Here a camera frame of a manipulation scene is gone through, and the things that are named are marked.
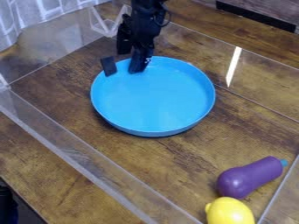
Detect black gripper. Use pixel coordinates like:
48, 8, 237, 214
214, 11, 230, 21
116, 7, 168, 74

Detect small black tab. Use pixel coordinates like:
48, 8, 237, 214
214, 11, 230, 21
100, 56, 118, 76

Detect blue round plate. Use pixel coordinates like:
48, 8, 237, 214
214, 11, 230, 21
90, 56, 217, 137

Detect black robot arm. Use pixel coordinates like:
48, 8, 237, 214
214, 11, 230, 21
116, 0, 168, 74

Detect white patterned curtain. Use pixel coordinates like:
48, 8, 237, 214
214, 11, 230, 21
0, 0, 111, 52

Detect purple toy eggplant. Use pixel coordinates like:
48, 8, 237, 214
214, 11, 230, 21
217, 156, 289, 200

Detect yellow toy lemon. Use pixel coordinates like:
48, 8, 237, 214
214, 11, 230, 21
205, 197, 257, 224

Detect clear acrylic enclosure wall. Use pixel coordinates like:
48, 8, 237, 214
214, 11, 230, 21
0, 1, 299, 224

